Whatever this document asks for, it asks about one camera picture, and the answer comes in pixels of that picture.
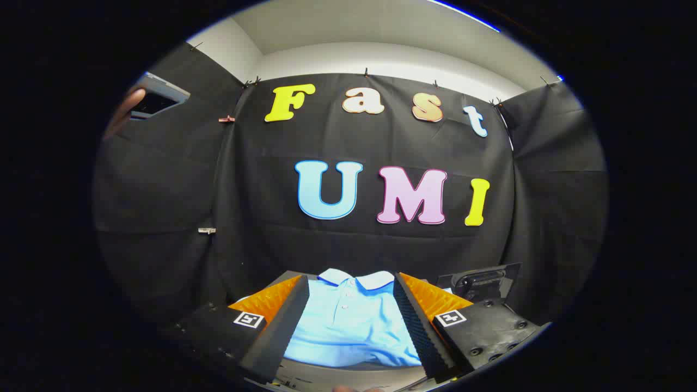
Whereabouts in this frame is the light blue polo shirt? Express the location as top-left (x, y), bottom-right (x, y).
top-left (283, 268), bottom-right (423, 368)

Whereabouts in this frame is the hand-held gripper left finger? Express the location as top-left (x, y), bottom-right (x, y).
top-left (174, 274), bottom-right (311, 385)

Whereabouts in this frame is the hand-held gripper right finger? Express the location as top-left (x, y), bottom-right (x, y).
top-left (392, 272), bottom-right (546, 383)

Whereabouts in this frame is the dark smartphone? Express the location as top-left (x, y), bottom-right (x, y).
top-left (130, 72), bottom-right (191, 121)

